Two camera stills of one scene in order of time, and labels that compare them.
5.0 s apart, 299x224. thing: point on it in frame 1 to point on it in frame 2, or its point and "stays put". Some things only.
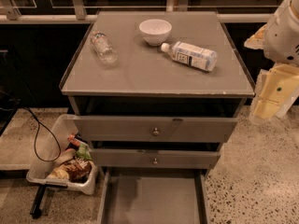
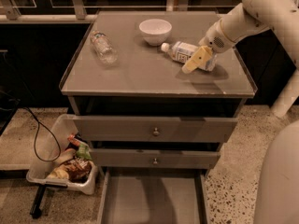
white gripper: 282,37 to 215,40
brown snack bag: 78,169 stays put
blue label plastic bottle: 193,55 stays put
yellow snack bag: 59,174 stays put
